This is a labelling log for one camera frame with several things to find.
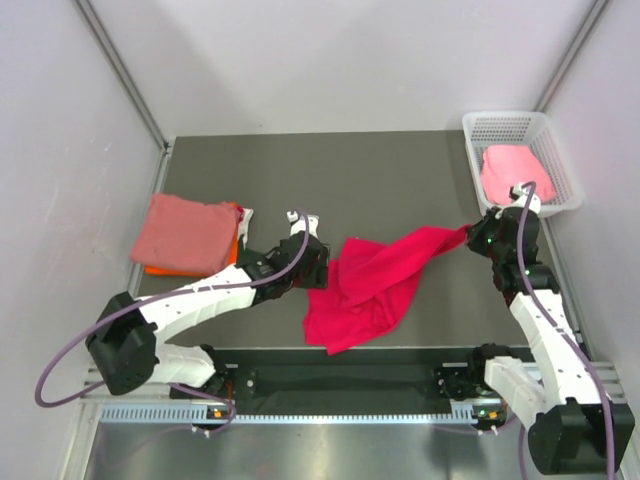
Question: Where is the light pink t shirt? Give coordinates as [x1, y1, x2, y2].
[481, 145, 557, 205]

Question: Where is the magenta t shirt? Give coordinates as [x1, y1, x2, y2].
[303, 226, 466, 355]

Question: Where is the slotted grey cable duct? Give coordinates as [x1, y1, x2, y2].
[100, 403, 506, 425]

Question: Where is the folded salmon t shirt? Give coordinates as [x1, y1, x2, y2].
[129, 193, 240, 276]

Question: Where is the folded orange t shirt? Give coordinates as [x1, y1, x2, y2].
[144, 200, 241, 279]

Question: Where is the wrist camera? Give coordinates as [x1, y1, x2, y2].
[508, 182, 542, 214]
[286, 210, 319, 239]

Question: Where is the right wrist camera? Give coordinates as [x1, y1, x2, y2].
[508, 182, 542, 214]

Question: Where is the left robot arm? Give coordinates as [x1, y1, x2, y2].
[85, 232, 330, 397]

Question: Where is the white plastic basket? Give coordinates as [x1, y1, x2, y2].
[462, 111, 583, 217]

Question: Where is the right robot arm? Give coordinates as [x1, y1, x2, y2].
[466, 206, 635, 479]

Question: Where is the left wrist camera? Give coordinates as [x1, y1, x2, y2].
[286, 210, 319, 239]

